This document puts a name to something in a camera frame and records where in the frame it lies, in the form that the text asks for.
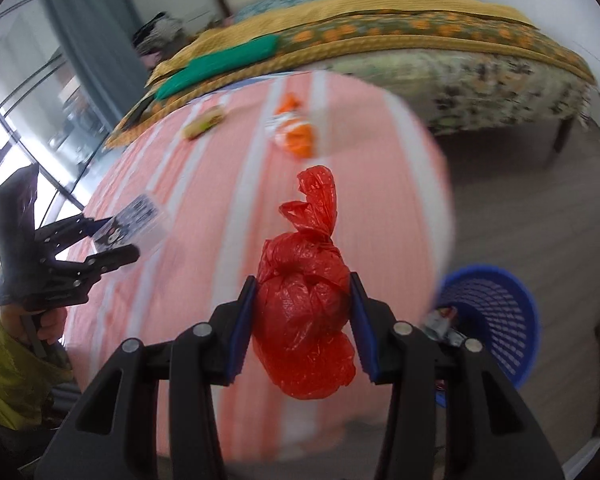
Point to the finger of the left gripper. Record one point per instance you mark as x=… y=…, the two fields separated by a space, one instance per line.
x=91 y=269
x=56 y=237

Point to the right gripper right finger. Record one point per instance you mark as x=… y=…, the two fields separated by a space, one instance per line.
x=490 y=432

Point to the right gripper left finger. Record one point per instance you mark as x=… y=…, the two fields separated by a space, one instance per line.
x=111 y=433

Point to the clear plastic panda box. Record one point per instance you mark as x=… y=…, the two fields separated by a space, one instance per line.
x=143 y=223

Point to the red plastic bag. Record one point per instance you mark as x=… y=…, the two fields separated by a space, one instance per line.
x=303 y=299

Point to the beige snack packet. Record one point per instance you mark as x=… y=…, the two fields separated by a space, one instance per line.
x=204 y=122

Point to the orange white bag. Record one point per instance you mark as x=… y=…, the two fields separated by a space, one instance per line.
x=290 y=129

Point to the yellow green sleeve forearm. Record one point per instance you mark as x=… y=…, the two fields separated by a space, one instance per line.
x=27 y=381

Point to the left hand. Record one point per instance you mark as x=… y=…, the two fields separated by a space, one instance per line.
x=50 y=324

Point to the white torn wrapper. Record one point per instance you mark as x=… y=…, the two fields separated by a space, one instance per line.
x=440 y=326

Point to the blue plastic waste basket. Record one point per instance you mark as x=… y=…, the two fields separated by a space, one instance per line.
x=494 y=307

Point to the glass sliding door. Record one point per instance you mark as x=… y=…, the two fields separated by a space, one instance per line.
x=43 y=105

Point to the pink striped tablecloth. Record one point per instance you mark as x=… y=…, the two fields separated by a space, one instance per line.
x=395 y=225

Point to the clothes pile on chair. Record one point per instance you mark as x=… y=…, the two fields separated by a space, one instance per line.
x=159 y=39

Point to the grey blue curtain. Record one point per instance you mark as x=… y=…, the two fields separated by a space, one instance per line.
x=96 y=38

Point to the bed with floral sheet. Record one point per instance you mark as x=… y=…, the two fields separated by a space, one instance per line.
x=470 y=80

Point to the yellow orange patterned quilt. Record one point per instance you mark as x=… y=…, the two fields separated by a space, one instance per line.
x=355 y=35

